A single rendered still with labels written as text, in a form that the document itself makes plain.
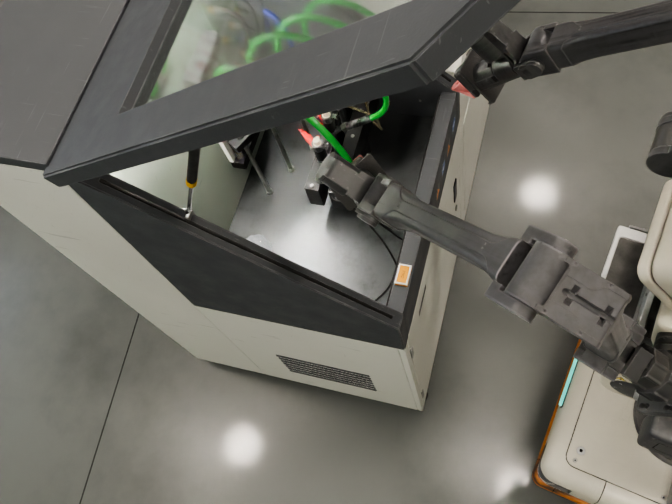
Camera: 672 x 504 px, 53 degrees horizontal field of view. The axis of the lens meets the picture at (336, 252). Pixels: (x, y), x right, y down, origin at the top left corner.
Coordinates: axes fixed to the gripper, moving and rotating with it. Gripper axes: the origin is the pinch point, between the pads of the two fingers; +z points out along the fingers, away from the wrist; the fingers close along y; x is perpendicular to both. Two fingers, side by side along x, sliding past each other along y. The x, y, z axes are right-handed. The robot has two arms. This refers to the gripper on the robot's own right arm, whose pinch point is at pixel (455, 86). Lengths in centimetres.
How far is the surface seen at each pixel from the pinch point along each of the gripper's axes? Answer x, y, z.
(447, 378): 32, -91, 82
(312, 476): 84, -72, 99
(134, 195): 56, 39, 14
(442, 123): -7.2, -13.4, 25.3
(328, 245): 31, -11, 44
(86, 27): 33, 64, 22
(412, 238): 25.0, -18.9, 19.5
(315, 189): 24.3, 2.7, 36.0
